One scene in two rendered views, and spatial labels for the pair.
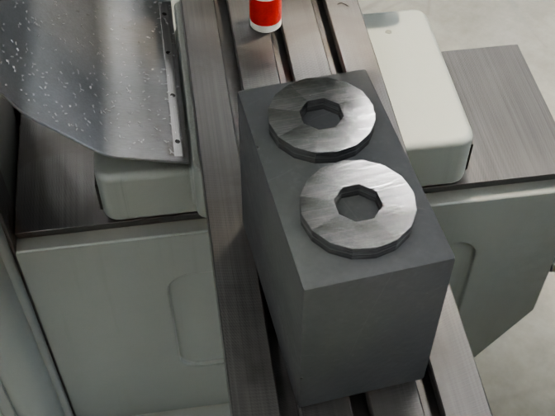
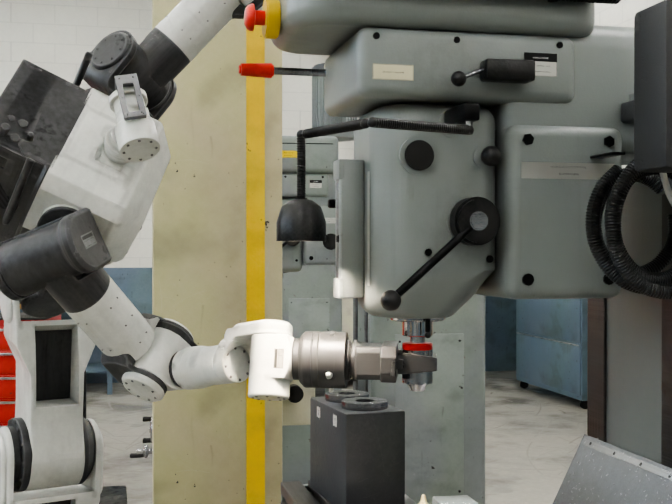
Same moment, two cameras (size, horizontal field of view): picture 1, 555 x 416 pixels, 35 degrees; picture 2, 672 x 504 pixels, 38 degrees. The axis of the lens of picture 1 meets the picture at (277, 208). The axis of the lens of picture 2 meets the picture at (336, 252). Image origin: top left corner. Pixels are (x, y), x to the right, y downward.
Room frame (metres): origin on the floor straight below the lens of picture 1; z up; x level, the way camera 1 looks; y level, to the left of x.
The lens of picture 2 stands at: (2.41, -0.24, 1.42)
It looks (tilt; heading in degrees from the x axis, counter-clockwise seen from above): 0 degrees down; 175
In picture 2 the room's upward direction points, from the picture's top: straight up
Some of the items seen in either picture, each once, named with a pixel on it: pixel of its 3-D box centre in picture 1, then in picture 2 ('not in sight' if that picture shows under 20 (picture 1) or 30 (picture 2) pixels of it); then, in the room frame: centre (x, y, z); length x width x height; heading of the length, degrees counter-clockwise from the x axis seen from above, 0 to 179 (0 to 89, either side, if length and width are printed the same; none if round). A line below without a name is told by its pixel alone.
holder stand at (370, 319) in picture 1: (333, 232); (355, 447); (0.49, -0.05, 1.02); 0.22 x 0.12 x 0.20; 15
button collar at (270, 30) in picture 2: not in sight; (270, 18); (0.94, -0.22, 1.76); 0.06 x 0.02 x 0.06; 8
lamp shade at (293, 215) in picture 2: not in sight; (301, 219); (1.00, -0.18, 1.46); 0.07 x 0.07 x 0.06
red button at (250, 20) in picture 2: not in sight; (255, 17); (0.94, -0.25, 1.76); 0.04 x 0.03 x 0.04; 8
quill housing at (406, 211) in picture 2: not in sight; (420, 213); (0.91, 0.01, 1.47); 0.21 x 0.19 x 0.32; 8
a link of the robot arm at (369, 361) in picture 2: not in sight; (358, 362); (0.89, -0.08, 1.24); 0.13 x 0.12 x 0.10; 170
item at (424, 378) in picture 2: not in sight; (417, 365); (0.91, 0.00, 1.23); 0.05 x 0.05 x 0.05
